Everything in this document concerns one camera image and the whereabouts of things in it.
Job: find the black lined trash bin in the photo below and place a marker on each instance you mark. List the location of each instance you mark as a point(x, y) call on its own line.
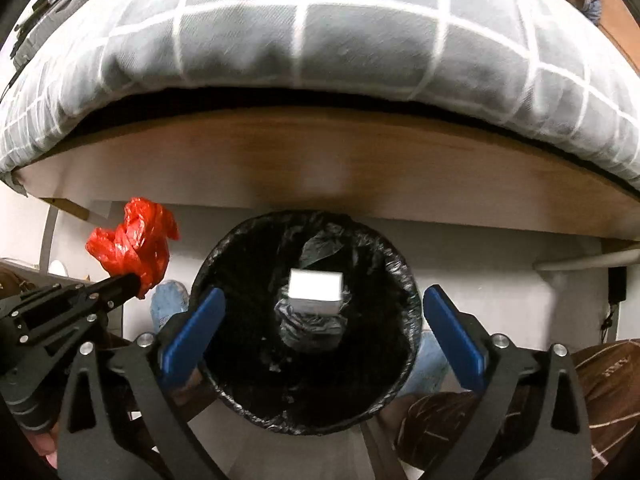
point(305, 360)

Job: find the small white box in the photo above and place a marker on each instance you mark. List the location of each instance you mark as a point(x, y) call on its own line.
point(316, 291)

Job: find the blue fuzzy slipper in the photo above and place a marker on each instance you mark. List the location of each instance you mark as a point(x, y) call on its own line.
point(167, 305)
point(427, 365)

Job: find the white curved pipe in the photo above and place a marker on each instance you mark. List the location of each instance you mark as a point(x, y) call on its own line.
point(585, 261)

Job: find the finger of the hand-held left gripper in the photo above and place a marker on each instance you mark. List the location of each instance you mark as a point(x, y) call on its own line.
point(120, 285)
point(75, 327)

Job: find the person's left hand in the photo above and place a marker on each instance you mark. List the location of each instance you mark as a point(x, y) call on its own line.
point(42, 447)

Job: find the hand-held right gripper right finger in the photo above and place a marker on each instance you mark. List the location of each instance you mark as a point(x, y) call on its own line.
point(452, 340)

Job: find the red plastic bag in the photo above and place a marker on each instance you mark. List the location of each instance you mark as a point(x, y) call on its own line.
point(135, 242)

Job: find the grey checked bed sheet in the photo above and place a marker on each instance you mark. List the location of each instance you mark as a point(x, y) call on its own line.
point(320, 25)

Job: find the grey hard suitcase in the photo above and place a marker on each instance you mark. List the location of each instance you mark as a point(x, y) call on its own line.
point(55, 15)

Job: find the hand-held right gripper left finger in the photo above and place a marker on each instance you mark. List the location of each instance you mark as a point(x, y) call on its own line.
point(194, 336)

